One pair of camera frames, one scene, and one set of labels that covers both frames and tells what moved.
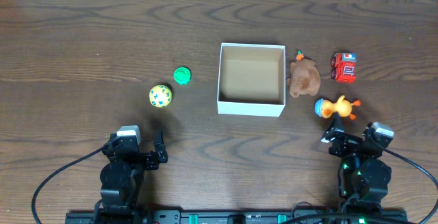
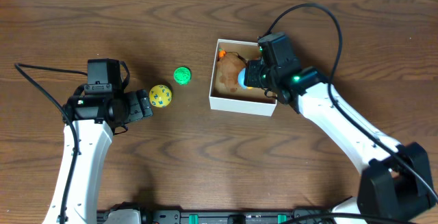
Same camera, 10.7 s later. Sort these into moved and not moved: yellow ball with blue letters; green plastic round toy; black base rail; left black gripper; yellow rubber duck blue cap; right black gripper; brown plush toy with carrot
Moved: right black gripper; yellow rubber duck blue cap; left black gripper; brown plush toy with carrot
Not moved: black base rail; yellow ball with blue letters; green plastic round toy
